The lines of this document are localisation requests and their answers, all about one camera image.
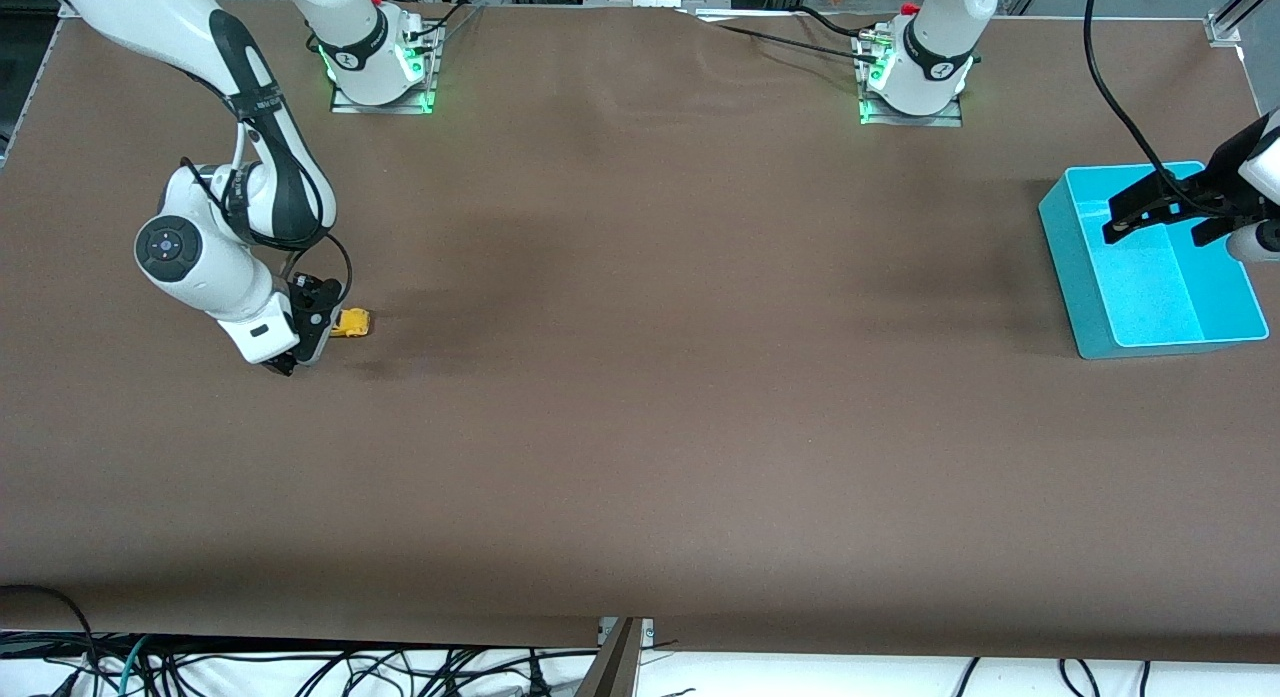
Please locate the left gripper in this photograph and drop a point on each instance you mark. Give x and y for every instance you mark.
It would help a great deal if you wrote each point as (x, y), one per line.
(1221, 178)

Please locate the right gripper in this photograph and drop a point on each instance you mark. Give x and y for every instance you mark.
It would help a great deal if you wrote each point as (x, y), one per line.
(317, 299)

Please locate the yellow beetle toy car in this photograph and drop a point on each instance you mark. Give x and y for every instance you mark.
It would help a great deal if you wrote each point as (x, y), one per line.
(353, 324)

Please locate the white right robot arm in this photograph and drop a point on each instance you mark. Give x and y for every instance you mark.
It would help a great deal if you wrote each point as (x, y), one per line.
(180, 17)

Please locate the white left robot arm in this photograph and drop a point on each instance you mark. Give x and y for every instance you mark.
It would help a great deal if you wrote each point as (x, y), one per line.
(930, 77)

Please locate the cyan plastic bin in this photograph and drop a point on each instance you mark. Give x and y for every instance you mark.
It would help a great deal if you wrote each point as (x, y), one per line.
(1150, 297)

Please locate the brown table cover sheet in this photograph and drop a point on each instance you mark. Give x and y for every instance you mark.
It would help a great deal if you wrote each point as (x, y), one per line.
(640, 427)

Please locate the aluminium frame strut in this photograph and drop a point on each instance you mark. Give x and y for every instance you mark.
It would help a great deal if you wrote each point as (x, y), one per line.
(1225, 27)

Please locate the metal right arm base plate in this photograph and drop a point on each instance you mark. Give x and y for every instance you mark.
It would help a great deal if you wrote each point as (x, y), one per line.
(385, 107)

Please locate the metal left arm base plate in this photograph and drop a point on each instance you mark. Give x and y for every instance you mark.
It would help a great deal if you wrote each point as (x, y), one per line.
(915, 120)

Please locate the aluminium table side rail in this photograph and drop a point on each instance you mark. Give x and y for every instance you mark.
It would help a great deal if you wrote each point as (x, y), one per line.
(27, 90)

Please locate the small metal bracket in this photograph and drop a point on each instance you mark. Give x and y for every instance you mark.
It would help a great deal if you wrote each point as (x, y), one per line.
(648, 632)

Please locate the aluminium profile post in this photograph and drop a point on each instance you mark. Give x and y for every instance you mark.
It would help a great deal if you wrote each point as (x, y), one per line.
(612, 672)

